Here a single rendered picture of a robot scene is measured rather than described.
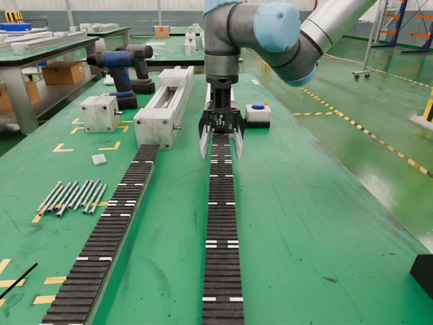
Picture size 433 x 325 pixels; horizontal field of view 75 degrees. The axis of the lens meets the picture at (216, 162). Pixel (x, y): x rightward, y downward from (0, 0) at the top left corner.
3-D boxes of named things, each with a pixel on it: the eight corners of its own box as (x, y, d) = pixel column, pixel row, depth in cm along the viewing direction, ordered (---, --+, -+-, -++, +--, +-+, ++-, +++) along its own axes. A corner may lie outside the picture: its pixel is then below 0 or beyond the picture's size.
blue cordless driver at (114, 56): (140, 108, 116) (133, 51, 106) (89, 113, 111) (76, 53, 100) (140, 103, 122) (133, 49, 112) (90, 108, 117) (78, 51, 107)
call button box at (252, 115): (270, 128, 97) (271, 110, 94) (241, 128, 97) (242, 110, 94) (266, 120, 104) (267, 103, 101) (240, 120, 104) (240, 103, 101)
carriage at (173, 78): (186, 93, 115) (185, 76, 112) (159, 93, 115) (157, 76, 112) (189, 84, 129) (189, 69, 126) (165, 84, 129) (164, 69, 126)
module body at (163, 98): (176, 137, 90) (174, 111, 86) (144, 137, 90) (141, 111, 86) (194, 82, 160) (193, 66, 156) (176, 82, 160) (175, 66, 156)
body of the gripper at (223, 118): (204, 136, 62) (203, 80, 56) (205, 122, 70) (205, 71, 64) (239, 136, 62) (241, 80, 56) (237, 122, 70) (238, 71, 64)
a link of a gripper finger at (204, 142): (191, 164, 67) (204, 129, 63) (193, 153, 73) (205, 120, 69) (204, 167, 68) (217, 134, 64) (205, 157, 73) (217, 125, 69)
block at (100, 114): (120, 132, 93) (116, 104, 89) (85, 133, 93) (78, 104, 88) (127, 121, 102) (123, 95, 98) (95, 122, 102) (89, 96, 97)
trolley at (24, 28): (44, 89, 466) (24, 20, 419) (7, 90, 458) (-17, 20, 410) (62, 77, 556) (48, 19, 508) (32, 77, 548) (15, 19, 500)
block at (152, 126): (180, 149, 82) (178, 118, 77) (137, 149, 82) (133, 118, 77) (183, 137, 90) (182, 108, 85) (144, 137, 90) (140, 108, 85)
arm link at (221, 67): (204, 51, 62) (241, 51, 62) (205, 73, 64) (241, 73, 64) (203, 56, 56) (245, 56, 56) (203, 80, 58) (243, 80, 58)
